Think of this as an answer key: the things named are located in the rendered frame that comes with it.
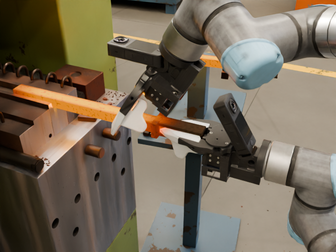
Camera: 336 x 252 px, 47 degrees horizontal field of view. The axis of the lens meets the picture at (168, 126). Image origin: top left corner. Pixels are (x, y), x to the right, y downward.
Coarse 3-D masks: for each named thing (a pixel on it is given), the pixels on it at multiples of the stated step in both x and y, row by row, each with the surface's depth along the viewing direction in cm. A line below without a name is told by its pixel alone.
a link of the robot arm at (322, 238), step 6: (318, 234) 66; (324, 234) 66; (330, 234) 65; (312, 240) 67; (318, 240) 66; (324, 240) 65; (330, 240) 64; (312, 246) 66; (318, 246) 65; (324, 246) 64; (330, 246) 64
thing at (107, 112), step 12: (36, 96) 87; (48, 96) 86; (60, 96) 86; (72, 96) 86; (60, 108) 86; (72, 108) 84; (84, 108) 83; (96, 108) 82; (108, 108) 82; (108, 120) 82; (156, 120) 77; (168, 120) 77; (180, 120) 77; (156, 132) 77; (192, 132) 74
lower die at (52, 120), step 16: (0, 80) 95; (16, 80) 96; (32, 80) 96; (0, 96) 90; (16, 96) 88; (16, 112) 84; (32, 112) 84; (48, 112) 86; (64, 112) 91; (0, 128) 81; (16, 128) 81; (32, 128) 82; (48, 128) 87; (0, 144) 83; (16, 144) 81; (32, 144) 83
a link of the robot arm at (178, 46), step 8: (168, 32) 63; (176, 32) 62; (168, 40) 63; (176, 40) 62; (184, 40) 62; (168, 48) 64; (176, 48) 63; (184, 48) 63; (192, 48) 63; (200, 48) 63; (176, 56) 64; (184, 56) 64; (192, 56) 64; (200, 56) 66
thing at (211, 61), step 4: (204, 56) 111; (208, 56) 111; (212, 56) 111; (204, 60) 110; (208, 60) 110; (212, 60) 109; (216, 60) 109; (208, 64) 110; (212, 64) 110; (216, 64) 110; (220, 64) 109; (276, 76) 107
